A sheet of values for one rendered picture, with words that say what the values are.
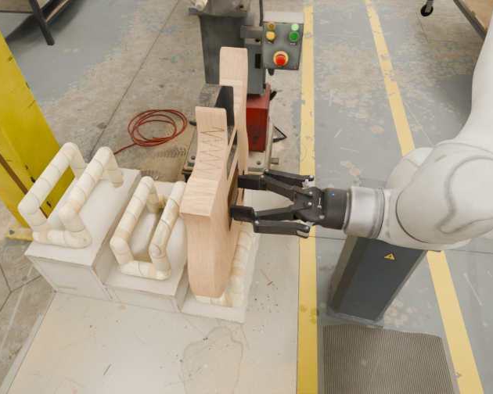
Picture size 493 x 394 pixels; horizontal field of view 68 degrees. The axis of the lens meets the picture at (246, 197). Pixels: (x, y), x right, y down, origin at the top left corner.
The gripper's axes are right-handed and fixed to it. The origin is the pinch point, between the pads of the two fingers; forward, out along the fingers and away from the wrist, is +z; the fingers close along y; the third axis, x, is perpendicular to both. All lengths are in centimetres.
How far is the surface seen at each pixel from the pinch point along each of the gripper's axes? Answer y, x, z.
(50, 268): -13.3, -15.6, 37.6
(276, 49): 97, -21, 3
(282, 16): 102, -10, 2
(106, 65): 236, -120, 171
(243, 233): 3.1, -16.6, -0.8
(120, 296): -13.3, -24.2, 24.3
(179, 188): 7.3, -8.5, 14.4
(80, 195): -4.3, -0.8, 29.5
